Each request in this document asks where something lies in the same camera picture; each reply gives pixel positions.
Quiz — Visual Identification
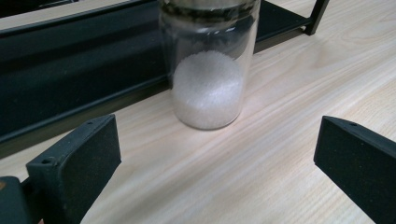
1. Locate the black metal shelf rack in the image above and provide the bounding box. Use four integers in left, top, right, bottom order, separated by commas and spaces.
0, 0, 331, 158

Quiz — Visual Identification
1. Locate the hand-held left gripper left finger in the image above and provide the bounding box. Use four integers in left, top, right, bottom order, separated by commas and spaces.
25, 113, 122, 224

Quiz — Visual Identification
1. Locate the glass jar with white granules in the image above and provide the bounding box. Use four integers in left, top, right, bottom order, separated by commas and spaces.
158, 0, 262, 131

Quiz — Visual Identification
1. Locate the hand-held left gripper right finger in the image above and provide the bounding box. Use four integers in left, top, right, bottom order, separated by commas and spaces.
313, 115, 396, 224

